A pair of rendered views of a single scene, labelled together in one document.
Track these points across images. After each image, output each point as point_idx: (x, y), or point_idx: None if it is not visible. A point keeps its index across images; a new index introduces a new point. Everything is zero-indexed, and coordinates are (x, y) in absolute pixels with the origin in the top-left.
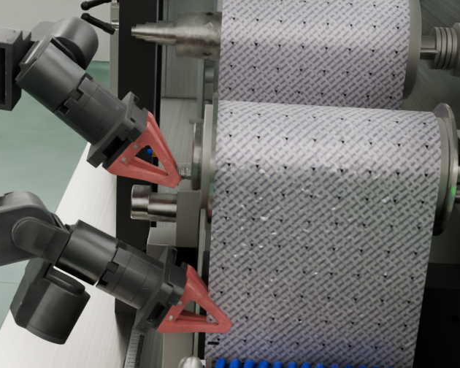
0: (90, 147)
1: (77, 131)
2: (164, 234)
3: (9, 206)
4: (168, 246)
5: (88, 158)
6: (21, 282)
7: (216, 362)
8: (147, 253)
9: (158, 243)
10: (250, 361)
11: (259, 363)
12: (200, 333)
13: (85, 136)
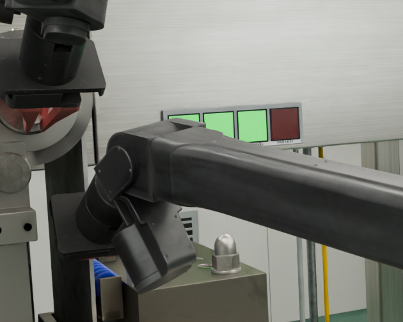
0: (69, 85)
1: (75, 64)
2: (5, 210)
3: (181, 121)
4: (57, 194)
5: (104, 84)
6: (158, 232)
7: (109, 273)
8: (36, 222)
9: (31, 208)
10: (98, 266)
11: (96, 266)
12: (32, 305)
13: (75, 70)
